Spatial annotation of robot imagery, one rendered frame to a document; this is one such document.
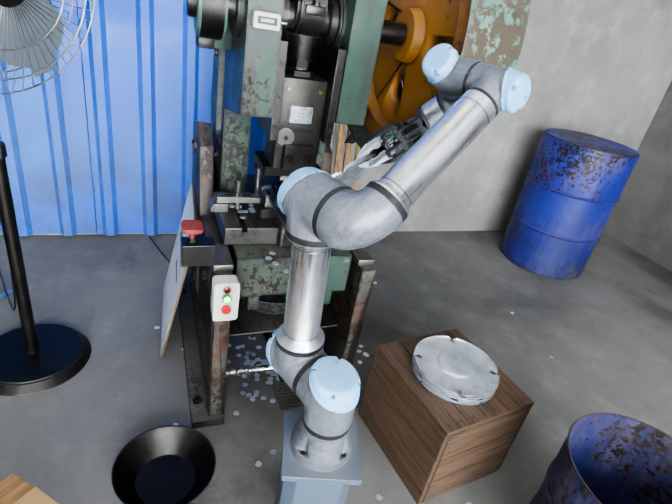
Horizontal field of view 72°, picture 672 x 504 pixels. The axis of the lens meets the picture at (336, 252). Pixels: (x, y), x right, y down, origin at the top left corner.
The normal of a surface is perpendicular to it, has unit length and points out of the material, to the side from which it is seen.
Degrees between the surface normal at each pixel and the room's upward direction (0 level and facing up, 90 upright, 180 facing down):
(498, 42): 85
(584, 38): 90
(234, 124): 90
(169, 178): 90
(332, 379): 8
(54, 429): 0
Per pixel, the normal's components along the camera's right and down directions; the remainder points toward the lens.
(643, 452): -0.62, 0.25
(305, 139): 0.33, 0.50
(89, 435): 0.17, -0.86
